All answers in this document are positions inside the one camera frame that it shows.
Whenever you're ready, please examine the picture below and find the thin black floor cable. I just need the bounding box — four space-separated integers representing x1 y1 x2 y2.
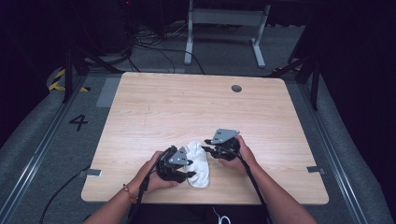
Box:
39 165 92 224

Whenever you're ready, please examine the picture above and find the bundle of black floor cables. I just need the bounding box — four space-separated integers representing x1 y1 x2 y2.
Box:
130 26 207 76

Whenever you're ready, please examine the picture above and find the grey table bracket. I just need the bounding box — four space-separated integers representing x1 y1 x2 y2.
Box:
305 165 327 175
78 168 104 179

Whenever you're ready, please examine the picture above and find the grey floor tape patch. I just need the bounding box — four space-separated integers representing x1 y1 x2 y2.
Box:
95 77 122 109

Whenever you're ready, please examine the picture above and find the person's right hand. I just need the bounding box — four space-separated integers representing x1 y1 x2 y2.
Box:
218 134 261 175

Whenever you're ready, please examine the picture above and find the white metal desk frame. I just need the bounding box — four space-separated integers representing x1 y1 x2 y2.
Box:
183 0 273 69

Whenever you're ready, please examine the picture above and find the person's left hand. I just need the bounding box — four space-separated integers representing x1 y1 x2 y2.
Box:
128 150 180 198

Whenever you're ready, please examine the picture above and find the left hand-held gripper black cable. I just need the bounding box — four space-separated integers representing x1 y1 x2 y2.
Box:
125 152 171 224

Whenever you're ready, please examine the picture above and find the gold bracelet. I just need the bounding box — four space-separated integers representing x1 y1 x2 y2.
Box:
121 183 139 205

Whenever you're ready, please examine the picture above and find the yellow black hazard tape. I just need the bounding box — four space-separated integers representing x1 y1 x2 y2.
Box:
48 68 92 93

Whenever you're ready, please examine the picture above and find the white drawstring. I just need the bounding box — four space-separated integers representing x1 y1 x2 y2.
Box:
212 207 232 224

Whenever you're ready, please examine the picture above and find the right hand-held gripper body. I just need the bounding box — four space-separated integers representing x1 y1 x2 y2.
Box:
210 128 243 162

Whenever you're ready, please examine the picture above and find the person's dark clothing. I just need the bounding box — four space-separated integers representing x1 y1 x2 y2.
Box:
129 203 271 224

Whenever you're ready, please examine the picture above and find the aluminium floor rail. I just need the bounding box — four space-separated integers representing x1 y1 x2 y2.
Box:
298 79 370 224
0 74 88 224

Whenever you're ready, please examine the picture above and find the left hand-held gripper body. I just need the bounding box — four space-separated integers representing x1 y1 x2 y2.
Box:
156 145 194 184

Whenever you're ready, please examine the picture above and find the black metal stand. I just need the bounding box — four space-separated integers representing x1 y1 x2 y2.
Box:
61 46 126 105
270 55 322 112

